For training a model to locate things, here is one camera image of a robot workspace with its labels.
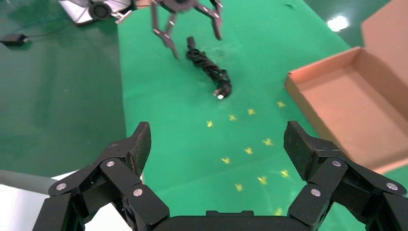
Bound brown cardboard mailer box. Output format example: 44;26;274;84
284;0;408;174

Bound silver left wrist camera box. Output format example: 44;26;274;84
58;0;133;26

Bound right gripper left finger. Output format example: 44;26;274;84
32;121;170;231

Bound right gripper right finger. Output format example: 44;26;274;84
283;120;408;231

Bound black power adapter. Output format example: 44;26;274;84
0;23;76;48

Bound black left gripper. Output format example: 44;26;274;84
150;0;224;61

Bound green table cloth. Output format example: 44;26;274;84
117;0;408;231

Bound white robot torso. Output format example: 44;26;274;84
0;169;144;231

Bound black data cable with plug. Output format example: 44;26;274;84
186;36;233;100

